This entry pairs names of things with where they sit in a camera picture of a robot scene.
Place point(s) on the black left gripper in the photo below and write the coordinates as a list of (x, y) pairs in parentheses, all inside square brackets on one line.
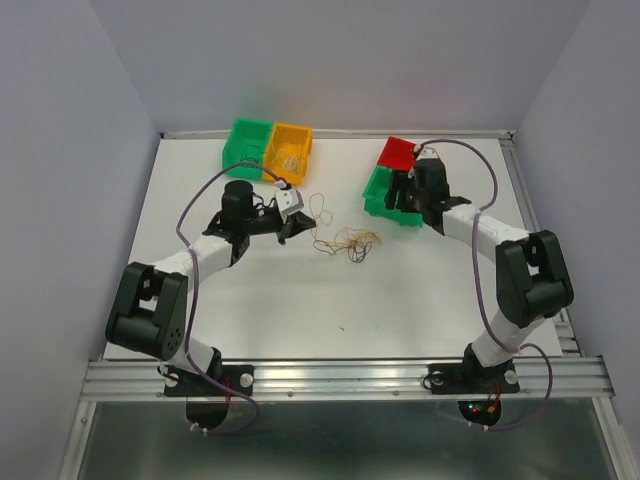
[(296, 223)]

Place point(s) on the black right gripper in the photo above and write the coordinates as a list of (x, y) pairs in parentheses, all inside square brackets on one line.
[(400, 180)]

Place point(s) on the green plastic bin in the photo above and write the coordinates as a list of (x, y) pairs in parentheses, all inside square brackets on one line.
[(374, 200), (247, 142)]

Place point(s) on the red plastic bin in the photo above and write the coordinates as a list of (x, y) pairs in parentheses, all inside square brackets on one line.
[(397, 154)]

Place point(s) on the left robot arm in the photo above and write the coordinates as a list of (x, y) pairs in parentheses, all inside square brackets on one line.
[(150, 311)]

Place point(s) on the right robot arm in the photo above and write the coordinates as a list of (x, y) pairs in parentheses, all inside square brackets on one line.
[(531, 277)]

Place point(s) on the yellow plastic bin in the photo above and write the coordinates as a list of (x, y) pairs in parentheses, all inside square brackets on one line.
[(288, 151)]

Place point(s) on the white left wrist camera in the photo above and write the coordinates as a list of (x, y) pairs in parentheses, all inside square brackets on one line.
[(288, 199)]

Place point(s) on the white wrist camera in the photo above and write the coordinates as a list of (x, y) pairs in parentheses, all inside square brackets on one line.
[(288, 199), (425, 152)]

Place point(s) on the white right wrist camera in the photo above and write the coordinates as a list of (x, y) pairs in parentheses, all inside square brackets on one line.
[(425, 152)]

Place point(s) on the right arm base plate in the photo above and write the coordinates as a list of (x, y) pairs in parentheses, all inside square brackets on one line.
[(466, 379)]

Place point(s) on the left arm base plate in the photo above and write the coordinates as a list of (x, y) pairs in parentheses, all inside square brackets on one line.
[(185, 384)]

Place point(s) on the aluminium front rail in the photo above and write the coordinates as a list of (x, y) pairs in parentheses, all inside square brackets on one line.
[(333, 380)]

